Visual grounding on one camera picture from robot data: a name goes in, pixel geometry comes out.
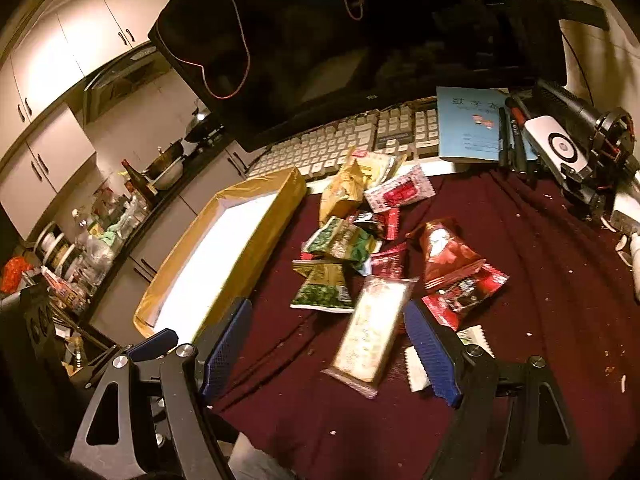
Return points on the red black pen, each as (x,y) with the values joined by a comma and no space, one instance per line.
(515,110)

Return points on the green gold snack packet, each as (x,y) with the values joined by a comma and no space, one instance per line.
(322,292)

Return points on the gold cardboard box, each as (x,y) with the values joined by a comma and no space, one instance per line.
(225,240)

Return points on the metal bowl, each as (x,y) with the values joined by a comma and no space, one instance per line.
(167,170)

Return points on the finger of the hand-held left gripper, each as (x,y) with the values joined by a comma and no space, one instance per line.
(152,345)

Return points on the large red snack bag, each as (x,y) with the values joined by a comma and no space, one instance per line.
(445,255)

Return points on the dark red snack packet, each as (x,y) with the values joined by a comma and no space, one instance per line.
(385,222)

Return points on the dark red cloth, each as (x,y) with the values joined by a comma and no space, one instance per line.
(525,285)

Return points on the white wall cabinets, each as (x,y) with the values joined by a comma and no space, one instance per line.
(55,60)

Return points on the black monitor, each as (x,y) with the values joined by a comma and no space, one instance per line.
(350,50)

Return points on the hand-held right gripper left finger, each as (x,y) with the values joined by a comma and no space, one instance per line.
(227,345)

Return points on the white serrated snack packet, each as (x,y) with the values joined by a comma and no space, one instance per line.
(417,372)

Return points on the dark glass bottle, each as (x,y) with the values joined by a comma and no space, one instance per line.
(137,182)

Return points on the black stand bracket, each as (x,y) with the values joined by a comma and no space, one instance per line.
(580,12)

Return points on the grey base cabinets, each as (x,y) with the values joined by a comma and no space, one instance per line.
(165,240)

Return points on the orange bag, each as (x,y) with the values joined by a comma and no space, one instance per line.
(12,272)

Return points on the white device with round emblem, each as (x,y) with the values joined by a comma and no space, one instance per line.
(550,145)

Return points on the beige grey keyboard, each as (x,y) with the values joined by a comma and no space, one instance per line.
(325,145)

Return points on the range hood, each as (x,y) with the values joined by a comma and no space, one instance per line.
(125,80)

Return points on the cluster of plastic bottles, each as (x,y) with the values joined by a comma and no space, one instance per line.
(95,245)

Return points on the small red candy packet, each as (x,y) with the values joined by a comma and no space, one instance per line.
(390,262)

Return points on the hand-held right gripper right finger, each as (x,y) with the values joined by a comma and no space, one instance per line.
(432,355)

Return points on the pale cracker packet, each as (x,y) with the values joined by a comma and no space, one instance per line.
(380,165)

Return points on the clear long cracker packet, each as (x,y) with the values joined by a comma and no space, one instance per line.
(372,330)

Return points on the white red snack packet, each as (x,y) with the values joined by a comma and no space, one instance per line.
(397,192)

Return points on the white charger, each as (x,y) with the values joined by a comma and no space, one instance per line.
(627,215)

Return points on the blue notebook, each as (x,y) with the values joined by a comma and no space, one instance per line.
(465,130)

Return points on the white tube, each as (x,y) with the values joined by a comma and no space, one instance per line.
(635,265)

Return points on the black microphone with shock mount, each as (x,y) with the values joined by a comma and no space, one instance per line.
(565,102)

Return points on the red black snack packet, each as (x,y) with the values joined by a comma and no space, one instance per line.
(465,297)

